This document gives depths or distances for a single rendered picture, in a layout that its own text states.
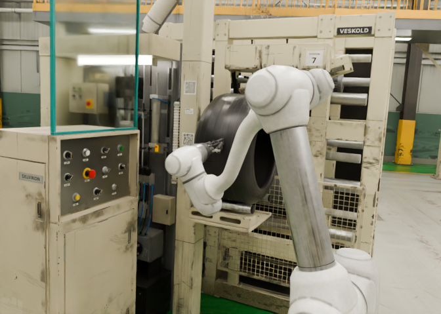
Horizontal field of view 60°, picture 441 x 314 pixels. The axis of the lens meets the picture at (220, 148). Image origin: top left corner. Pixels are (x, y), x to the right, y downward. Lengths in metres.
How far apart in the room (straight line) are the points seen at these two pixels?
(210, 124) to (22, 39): 12.22
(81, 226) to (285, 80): 1.22
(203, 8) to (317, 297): 1.60
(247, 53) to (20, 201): 1.41
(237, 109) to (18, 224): 1.13
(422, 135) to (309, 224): 11.01
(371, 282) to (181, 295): 1.44
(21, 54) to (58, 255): 12.29
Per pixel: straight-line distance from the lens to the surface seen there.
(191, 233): 2.25
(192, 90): 2.13
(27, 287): 2.02
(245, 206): 1.97
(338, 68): 2.28
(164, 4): 2.65
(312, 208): 1.02
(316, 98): 1.14
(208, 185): 1.43
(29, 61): 13.71
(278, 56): 2.23
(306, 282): 1.04
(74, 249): 1.87
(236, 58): 2.32
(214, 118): 1.88
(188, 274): 2.35
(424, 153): 12.04
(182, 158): 1.43
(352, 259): 1.21
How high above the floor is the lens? 1.44
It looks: 7 degrees down
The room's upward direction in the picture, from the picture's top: 3 degrees clockwise
